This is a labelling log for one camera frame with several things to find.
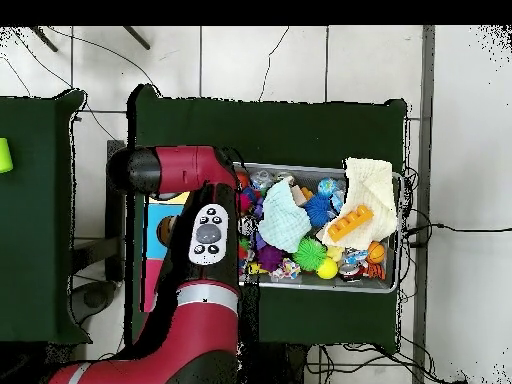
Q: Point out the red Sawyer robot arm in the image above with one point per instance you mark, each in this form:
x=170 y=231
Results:
x=192 y=332

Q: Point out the wooden box with three holes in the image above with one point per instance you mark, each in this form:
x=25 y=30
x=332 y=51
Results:
x=154 y=240

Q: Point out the shallow mesh bin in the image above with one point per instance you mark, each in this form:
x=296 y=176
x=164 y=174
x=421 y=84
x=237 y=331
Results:
x=372 y=284

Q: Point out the mint green cloth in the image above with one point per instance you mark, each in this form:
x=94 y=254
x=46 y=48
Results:
x=282 y=220

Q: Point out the blue spiky ball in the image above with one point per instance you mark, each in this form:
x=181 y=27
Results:
x=318 y=210

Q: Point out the green spiky ball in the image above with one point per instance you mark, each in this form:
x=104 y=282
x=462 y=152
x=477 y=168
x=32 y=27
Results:
x=308 y=254

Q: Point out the dark green tablecloth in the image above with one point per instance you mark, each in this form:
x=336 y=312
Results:
x=260 y=132
x=32 y=240

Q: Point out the yellow ball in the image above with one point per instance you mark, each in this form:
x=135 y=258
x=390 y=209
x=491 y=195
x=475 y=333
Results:
x=327 y=268

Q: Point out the orange toy brick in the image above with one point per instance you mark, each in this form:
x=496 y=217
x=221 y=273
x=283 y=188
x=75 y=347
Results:
x=348 y=224

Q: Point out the cream knitted cloth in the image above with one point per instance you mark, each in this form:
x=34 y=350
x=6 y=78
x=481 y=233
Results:
x=372 y=188

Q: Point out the small orange basketball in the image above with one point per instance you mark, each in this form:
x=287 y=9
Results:
x=376 y=252

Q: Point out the black upright bar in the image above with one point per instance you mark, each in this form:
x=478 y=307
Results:
x=116 y=224

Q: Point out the black tripod leg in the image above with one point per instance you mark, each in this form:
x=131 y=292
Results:
x=44 y=38
x=136 y=38

